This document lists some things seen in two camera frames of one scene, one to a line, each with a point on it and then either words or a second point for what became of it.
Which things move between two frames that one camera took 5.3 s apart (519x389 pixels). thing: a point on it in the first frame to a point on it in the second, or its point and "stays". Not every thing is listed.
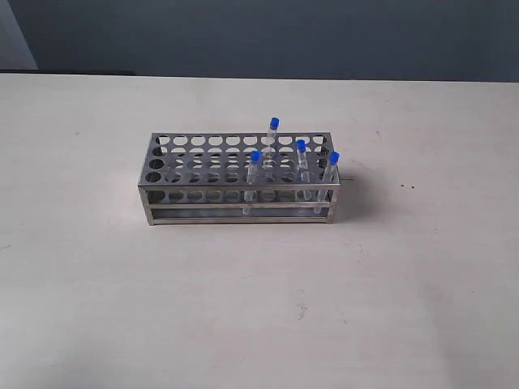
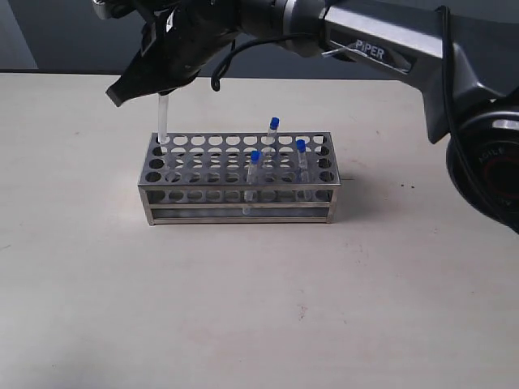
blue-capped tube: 331,179 to 163,138
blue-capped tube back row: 273,126 stays
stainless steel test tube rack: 191,179 stays
